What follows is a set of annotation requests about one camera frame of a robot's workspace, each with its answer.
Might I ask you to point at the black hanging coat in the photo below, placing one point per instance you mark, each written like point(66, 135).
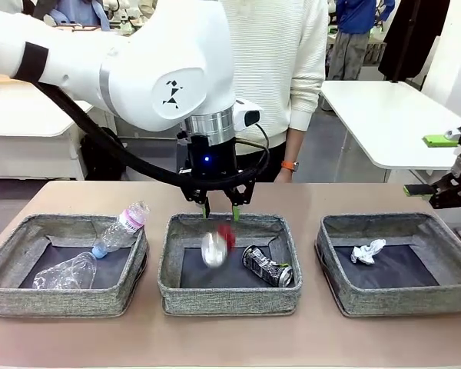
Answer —
point(411, 38)

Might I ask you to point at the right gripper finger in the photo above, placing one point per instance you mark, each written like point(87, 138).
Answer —
point(440, 140)
point(457, 192)

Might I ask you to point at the person's left forearm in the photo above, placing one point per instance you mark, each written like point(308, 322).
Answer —
point(296, 146)

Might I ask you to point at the person's left hand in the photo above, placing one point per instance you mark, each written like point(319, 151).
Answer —
point(284, 177)

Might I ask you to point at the white paper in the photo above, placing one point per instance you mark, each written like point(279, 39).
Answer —
point(365, 253)

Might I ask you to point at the grey fabric basket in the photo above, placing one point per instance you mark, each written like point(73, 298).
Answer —
point(61, 300)
point(230, 300)
point(399, 300)

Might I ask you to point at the large white table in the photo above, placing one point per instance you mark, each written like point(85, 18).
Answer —
point(369, 115)

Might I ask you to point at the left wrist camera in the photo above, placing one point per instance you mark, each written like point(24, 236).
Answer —
point(249, 115)

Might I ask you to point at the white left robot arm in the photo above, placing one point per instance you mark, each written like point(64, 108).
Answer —
point(138, 57)

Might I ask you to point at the background person light blue shirt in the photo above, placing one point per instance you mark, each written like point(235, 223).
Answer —
point(80, 11)

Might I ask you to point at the background person blue jacket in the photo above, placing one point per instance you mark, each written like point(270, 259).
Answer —
point(359, 19)

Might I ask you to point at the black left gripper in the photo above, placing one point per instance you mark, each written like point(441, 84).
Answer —
point(211, 161)

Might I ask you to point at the clear plastic cup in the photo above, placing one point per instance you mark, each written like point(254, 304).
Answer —
point(65, 273)

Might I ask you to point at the crushed red can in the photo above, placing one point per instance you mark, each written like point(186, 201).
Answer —
point(215, 250)

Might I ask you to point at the black backpack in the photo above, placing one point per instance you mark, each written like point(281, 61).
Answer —
point(96, 163)

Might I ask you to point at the crushed black can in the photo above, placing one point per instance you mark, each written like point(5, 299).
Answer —
point(265, 265)

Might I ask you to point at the plastic bottle pink label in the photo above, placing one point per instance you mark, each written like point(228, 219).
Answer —
point(119, 230)

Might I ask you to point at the person torso white sweater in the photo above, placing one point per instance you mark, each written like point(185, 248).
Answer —
point(284, 57)

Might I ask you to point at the orange wrist watch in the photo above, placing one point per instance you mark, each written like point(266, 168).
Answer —
point(290, 166)

